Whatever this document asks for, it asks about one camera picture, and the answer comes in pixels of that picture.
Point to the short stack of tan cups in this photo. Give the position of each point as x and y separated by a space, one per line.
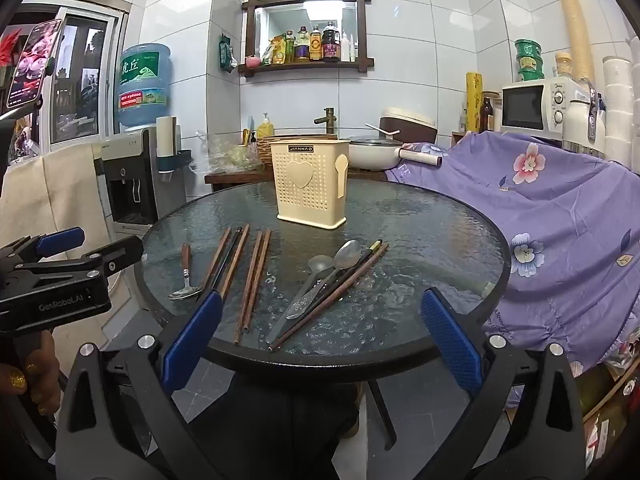
563 65

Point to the yellow seasoning packet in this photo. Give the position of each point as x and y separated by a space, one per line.
274 52

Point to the blue water jug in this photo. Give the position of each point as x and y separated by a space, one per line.
145 85

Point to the brown glass bottle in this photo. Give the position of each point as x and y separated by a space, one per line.
486 115

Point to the white squeeze bottle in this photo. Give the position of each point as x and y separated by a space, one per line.
345 47

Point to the brown and white rice cooker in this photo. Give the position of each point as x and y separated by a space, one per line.
410 130

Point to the green oil bottle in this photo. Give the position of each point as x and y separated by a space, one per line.
290 49

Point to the plain black chopstick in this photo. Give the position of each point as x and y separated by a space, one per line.
226 255

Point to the small wooden box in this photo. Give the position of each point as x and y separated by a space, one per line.
459 139

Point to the person's left hand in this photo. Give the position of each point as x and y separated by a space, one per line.
42 360

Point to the green hanging packet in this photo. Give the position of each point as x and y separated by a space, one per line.
226 52

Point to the white ladle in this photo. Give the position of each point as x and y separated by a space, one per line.
382 130

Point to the cream plastic utensil holder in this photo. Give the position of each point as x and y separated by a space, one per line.
305 195

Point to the teal wall holder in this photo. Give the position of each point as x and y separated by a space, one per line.
180 160

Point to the plain metal spoon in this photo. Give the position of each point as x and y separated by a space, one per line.
320 263

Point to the stacks of white paper bowls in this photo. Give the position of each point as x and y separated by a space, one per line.
620 110

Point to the small white bottle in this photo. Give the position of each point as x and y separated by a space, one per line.
353 50

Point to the bottle with purple label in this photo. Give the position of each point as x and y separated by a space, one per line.
302 46

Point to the yellow wrap roll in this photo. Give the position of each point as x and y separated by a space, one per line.
474 100

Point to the yellow soap bottle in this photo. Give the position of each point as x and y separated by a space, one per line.
266 126

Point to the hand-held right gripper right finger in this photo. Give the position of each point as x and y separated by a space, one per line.
452 345

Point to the wooden counter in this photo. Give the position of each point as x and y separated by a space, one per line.
240 176

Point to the water dispenser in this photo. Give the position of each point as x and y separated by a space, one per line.
130 160

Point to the amber sauce bottle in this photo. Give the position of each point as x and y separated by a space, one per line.
315 45

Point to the dark soy sauce bottle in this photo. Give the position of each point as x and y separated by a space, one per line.
331 44

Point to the tall stack of tan cups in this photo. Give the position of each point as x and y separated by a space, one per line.
575 30

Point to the pink bowl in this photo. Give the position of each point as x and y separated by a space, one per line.
253 61

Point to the white thermos jug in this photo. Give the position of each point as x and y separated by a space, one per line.
580 127

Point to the green noodle cup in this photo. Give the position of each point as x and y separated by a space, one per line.
531 75
530 63
528 48

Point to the cardboard box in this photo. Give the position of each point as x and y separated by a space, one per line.
615 425

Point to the purple floral cloth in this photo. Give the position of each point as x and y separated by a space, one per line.
565 240

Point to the bronze bamboo-shaped faucet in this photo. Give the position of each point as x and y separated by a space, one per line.
327 120

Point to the cream pan with lid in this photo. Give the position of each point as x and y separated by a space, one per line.
370 157

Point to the beige cloth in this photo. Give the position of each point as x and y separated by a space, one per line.
50 185

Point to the woven pattern wash basin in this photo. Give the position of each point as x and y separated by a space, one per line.
262 149

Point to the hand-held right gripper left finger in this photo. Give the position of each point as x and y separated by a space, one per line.
192 345

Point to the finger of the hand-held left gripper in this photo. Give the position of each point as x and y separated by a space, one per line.
60 240
117 255

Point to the white microwave oven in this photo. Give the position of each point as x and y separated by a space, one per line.
522 107

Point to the white framed window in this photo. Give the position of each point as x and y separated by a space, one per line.
85 80

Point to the smartphone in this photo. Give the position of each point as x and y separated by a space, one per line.
32 65

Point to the clear plastic bag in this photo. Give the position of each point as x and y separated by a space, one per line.
227 157

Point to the black chopstick with gold band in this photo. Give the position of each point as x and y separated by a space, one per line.
367 251

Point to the brown wooden chopstick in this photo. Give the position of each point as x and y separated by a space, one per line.
216 260
250 280
237 257
345 285
260 275

